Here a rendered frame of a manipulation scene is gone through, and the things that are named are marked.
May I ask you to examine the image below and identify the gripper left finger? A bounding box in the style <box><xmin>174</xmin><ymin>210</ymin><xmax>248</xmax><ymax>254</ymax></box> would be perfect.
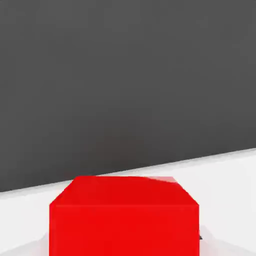
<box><xmin>7</xmin><ymin>232</ymin><xmax>50</xmax><ymax>256</ymax></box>

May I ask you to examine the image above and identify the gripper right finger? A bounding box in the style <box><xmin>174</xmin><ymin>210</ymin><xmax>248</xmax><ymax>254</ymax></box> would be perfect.
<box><xmin>199</xmin><ymin>224</ymin><xmax>254</xmax><ymax>256</ymax></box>

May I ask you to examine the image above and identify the small red cube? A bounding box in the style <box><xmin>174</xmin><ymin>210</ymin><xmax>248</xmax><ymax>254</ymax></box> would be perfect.
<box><xmin>48</xmin><ymin>175</ymin><xmax>200</xmax><ymax>256</ymax></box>

